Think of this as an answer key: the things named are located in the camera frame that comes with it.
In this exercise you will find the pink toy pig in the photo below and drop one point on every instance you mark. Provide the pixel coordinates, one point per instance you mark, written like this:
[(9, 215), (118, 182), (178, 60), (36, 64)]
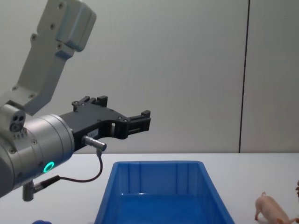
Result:
[(268, 207)]

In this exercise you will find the blue plastic bin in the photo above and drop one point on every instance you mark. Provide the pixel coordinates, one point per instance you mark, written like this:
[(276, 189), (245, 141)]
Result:
[(163, 205)]

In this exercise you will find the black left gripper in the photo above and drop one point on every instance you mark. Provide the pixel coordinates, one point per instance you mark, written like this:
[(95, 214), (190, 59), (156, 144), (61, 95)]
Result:
[(93, 121)]

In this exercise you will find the small blue object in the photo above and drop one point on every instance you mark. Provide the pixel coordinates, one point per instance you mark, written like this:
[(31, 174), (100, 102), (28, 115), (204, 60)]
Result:
[(41, 222)]

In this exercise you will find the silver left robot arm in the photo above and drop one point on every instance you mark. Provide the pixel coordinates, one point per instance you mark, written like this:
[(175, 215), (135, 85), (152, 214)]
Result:
[(46, 140)]

